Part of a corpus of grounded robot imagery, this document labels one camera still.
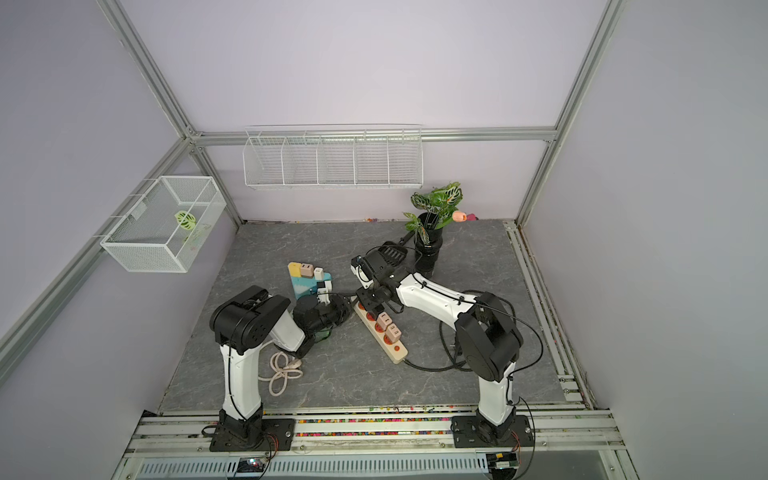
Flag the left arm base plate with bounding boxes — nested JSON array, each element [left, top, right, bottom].
[[209, 417, 296, 452]]

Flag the white mesh wall basket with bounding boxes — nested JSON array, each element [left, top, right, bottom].
[[101, 176, 226, 273]]

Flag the black plant pot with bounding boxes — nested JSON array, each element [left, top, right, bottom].
[[415, 213, 443, 279]]

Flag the beige power strip red sockets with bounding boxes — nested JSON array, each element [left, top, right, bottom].
[[354, 302, 408, 364]]

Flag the black litter scoop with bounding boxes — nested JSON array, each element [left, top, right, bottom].
[[379, 241, 409, 261]]

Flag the pink artificial tulip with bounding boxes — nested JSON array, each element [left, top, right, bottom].
[[452, 210, 468, 223]]

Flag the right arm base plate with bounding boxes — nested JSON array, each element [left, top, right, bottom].
[[450, 414, 535, 448]]

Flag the pink USB charger plug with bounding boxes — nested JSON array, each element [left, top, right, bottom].
[[384, 323, 402, 344], [376, 312, 392, 331]]

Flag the green leaf in basket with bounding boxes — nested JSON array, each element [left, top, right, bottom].
[[174, 210, 197, 231]]

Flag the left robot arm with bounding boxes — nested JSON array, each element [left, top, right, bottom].
[[209, 285, 353, 438]]

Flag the teal triangular power socket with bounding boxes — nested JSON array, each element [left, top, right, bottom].
[[287, 262, 332, 303]]

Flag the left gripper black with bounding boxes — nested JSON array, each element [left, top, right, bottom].
[[308, 294, 360, 336]]

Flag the green artificial plant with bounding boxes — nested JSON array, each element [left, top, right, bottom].
[[403, 182, 463, 246]]

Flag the white wire wall shelf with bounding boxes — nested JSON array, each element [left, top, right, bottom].
[[242, 124, 424, 189]]

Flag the black power strip cable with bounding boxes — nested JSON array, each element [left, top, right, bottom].
[[403, 311, 481, 374]]

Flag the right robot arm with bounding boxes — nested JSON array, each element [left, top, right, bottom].
[[351, 250, 524, 430]]

